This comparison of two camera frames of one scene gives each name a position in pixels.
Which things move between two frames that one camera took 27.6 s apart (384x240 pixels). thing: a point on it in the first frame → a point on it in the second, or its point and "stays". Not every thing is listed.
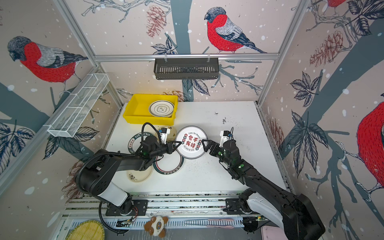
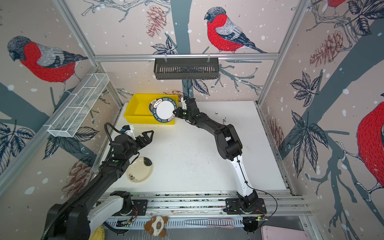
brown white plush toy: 156,226 stays
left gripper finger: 171,148 → 142,141
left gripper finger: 177,145 → 145,135
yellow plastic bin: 137,111 stays
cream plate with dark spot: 140,176 stays
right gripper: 213,143 → 181,113
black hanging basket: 169,68 stays
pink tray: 272,233 stays
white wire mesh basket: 68,119 stays
